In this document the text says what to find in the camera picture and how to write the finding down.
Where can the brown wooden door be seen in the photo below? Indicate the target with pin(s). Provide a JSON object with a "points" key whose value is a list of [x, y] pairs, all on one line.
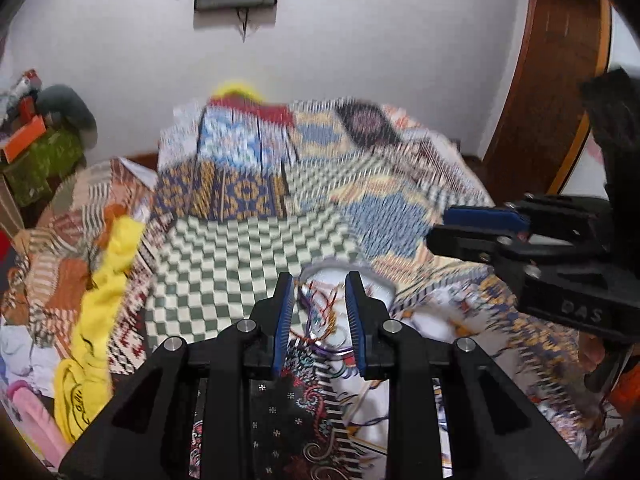
{"points": [[543, 123]]}

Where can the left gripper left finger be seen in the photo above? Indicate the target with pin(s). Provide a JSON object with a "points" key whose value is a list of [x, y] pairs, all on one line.
{"points": [[251, 349]]}

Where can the patchwork patterned bedspread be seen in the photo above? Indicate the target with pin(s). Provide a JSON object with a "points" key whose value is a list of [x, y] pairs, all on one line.
{"points": [[248, 192]]}

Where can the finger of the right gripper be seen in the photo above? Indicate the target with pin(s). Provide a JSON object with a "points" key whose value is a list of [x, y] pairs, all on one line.
{"points": [[473, 244], [492, 219]]}

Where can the grey-green plush cushion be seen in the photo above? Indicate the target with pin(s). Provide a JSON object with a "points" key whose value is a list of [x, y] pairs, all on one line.
{"points": [[63, 104]]}

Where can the brown striped blanket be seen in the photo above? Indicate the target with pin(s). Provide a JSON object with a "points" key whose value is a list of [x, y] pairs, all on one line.
{"points": [[55, 260]]}

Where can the yellow pillow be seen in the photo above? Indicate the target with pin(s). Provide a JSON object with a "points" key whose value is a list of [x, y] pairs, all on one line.
{"points": [[237, 89]]}

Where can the green patterned box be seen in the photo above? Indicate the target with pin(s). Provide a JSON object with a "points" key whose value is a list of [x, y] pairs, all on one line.
{"points": [[54, 155]]}

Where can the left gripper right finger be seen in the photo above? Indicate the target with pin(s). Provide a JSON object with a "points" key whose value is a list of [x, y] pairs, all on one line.
{"points": [[385, 349]]}

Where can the purple heart-shaped tin box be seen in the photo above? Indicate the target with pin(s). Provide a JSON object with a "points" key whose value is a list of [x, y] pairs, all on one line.
{"points": [[321, 299]]}

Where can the yellow cloth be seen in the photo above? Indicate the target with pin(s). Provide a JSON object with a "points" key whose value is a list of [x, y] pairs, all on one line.
{"points": [[82, 382]]}

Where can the orange box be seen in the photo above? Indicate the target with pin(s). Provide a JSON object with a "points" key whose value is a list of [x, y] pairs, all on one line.
{"points": [[22, 139]]}

